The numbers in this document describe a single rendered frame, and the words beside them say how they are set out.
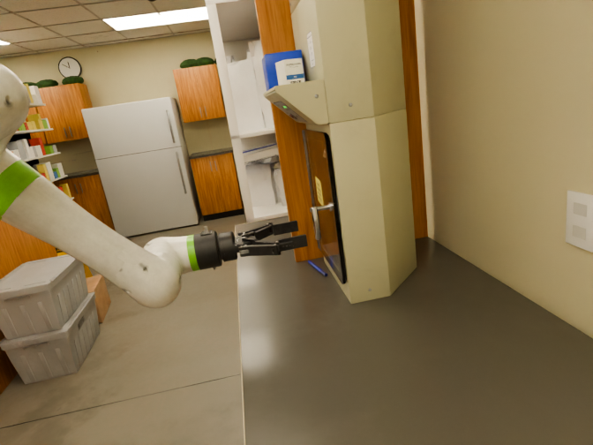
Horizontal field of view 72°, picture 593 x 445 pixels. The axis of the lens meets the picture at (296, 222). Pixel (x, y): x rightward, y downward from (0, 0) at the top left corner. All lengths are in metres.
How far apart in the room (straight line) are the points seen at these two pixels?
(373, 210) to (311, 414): 0.50
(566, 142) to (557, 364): 0.43
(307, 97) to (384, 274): 0.49
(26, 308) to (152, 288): 2.15
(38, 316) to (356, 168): 2.42
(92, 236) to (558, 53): 0.99
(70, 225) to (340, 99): 0.63
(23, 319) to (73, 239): 2.19
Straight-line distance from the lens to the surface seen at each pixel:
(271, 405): 0.83
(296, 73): 1.06
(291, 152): 1.34
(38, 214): 0.90
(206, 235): 1.04
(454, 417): 0.78
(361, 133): 1.00
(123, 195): 6.12
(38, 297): 2.96
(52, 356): 3.14
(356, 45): 1.00
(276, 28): 1.35
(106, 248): 0.91
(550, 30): 1.03
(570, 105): 0.99
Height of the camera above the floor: 1.47
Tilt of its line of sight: 16 degrees down
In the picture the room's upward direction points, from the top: 9 degrees counter-clockwise
